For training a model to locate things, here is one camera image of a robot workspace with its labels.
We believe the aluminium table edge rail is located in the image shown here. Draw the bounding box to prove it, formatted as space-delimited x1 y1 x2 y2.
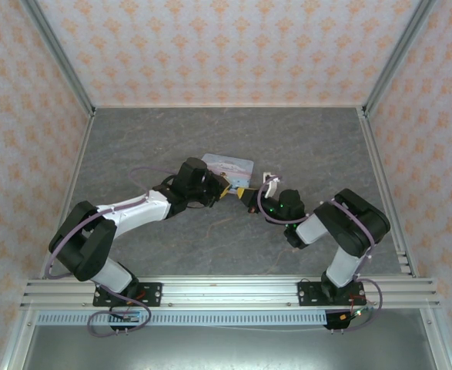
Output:
358 109 418 279
40 113 95 279

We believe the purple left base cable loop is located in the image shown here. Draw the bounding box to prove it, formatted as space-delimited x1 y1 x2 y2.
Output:
87 291 152 338

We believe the small circuit board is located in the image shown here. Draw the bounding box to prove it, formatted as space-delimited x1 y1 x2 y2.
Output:
109 310 142 325
339 308 370 323

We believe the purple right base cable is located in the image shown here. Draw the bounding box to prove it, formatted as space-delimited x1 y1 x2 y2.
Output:
327 277 383 333

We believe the white slotted cable duct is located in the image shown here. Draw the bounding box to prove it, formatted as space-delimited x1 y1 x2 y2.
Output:
36 311 329 327

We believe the pastel cartoon print square case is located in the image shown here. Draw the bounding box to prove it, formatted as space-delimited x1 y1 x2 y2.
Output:
201 153 256 193

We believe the aluminium frame post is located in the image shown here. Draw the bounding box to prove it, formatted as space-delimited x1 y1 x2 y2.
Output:
20 0 97 117
363 0 439 116

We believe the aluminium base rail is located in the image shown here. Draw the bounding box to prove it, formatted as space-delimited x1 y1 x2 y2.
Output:
21 275 440 310

